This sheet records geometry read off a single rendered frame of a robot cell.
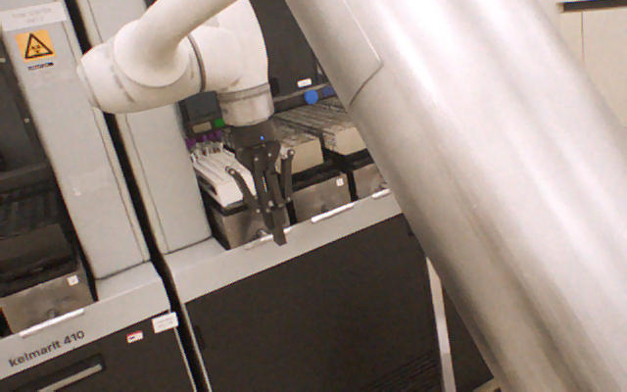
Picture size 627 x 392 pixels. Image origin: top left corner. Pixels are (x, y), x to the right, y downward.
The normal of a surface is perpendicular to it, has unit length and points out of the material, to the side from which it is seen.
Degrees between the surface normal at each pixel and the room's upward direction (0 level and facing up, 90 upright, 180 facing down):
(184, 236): 90
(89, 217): 90
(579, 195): 59
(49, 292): 90
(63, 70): 90
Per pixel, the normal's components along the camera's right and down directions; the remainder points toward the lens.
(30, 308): 0.45, 0.21
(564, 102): 0.23, -0.34
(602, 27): -0.87, 0.31
